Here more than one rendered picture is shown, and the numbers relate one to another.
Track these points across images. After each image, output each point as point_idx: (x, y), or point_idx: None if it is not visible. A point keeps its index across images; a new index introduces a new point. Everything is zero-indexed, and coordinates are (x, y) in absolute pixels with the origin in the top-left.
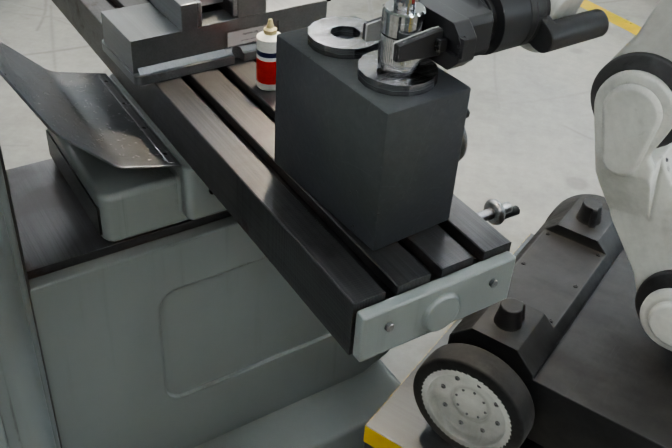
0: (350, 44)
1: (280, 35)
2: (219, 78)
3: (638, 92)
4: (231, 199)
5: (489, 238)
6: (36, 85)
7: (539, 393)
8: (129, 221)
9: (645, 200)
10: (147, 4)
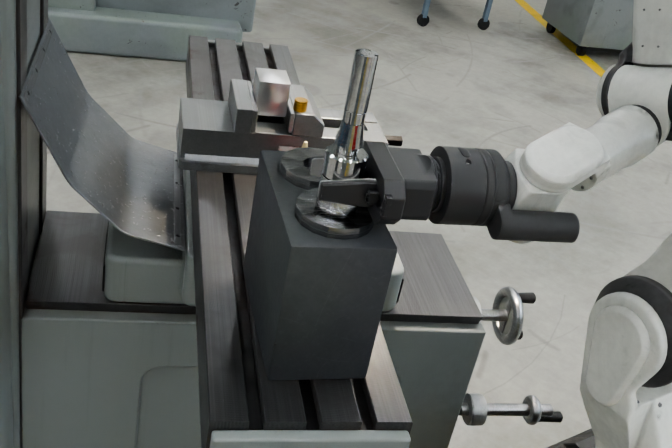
0: (311, 176)
1: (263, 151)
2: (255, 184)
3: (627, 318)
4: (197, 292)
5: (392, 411)
6: (97, 143)
7: None
8: (128, 286)
9: (625, 441)
10: (224, 102)
